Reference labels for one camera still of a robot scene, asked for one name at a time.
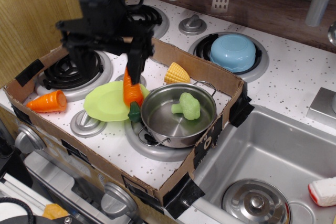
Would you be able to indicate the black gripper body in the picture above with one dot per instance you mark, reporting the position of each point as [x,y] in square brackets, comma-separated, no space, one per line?
[107,25]

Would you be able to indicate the stainless steel pot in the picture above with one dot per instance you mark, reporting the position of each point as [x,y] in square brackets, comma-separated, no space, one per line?
[173,130]

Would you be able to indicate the orange carrot half piece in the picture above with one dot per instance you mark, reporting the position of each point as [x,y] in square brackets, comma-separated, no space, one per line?
[52,102]

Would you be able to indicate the silver oven knob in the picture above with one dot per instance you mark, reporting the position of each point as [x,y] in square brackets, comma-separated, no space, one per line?
[116,202]
[28,141]

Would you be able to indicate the stainless steel sink basin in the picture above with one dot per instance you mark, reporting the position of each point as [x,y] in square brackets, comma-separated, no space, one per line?
[273,148]

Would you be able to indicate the light green plastic plate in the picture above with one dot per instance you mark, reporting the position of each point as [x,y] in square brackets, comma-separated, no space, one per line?
[106,103]

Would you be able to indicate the yellow toy corn piece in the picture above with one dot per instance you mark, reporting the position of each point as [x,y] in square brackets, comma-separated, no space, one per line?
[176,74]

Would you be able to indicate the silver stove knob centre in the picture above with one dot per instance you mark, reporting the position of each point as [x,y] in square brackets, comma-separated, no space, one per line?
[142,79]

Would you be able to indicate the green toy broccoli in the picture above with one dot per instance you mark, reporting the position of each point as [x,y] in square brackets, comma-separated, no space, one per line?
[188,106]

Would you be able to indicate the silver oven knob right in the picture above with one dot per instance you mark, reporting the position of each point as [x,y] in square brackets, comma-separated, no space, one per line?
[116,202]

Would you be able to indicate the silver stove knob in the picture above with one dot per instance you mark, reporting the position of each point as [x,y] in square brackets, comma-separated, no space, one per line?
[193,25]
[142,79]
[82,125]

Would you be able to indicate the brown cardboard fence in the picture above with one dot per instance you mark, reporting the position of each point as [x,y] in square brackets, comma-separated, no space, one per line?
[109,156]

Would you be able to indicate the silver faucet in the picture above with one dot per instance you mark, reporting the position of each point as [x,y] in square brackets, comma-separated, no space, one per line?
[321,20]

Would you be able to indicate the yellow toy piece bottom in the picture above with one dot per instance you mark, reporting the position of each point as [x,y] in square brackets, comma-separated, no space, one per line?
[54,211]

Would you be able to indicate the silver oven knob left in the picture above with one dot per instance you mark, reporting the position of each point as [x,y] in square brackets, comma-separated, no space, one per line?
[28,141]

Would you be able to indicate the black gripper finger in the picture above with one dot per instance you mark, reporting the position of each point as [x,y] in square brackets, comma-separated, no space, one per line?
[141,48]
[85,61]

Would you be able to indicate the white and red toy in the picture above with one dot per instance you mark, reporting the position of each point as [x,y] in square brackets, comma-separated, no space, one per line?
[322,192]

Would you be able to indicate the steel pot lid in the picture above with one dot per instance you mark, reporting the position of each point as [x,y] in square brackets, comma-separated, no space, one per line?
[256,201]

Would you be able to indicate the orange toy carrot green top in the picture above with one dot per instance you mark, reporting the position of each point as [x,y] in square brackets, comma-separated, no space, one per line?
[132,97]

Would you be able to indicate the silver stove knob front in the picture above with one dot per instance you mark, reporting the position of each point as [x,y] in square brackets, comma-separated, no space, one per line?
[82,125]

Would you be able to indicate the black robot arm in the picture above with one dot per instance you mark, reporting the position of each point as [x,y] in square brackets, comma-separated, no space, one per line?
[107,26]

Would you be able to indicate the light blue plastic bowl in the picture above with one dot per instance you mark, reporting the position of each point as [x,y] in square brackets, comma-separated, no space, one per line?
[233,52]

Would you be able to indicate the silver stove knob back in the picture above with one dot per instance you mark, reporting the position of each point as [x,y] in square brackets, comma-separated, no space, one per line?
[193,25]

